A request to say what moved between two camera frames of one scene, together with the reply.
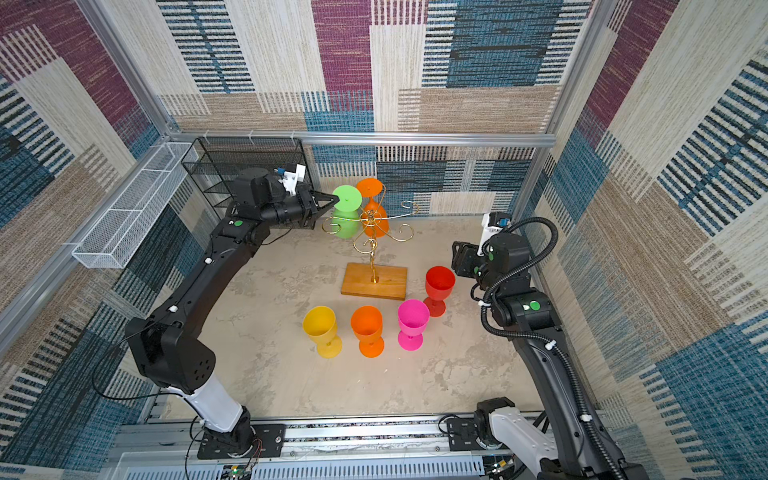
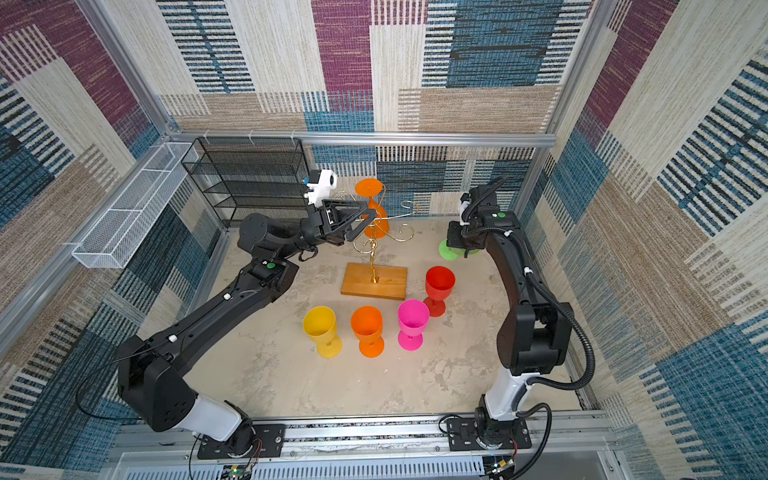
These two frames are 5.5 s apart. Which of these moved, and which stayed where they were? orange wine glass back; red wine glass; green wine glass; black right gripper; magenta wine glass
Moved: green wine glass; black right gripper
Stayed: magenta wine glass; red wine glass; orange wine glass back
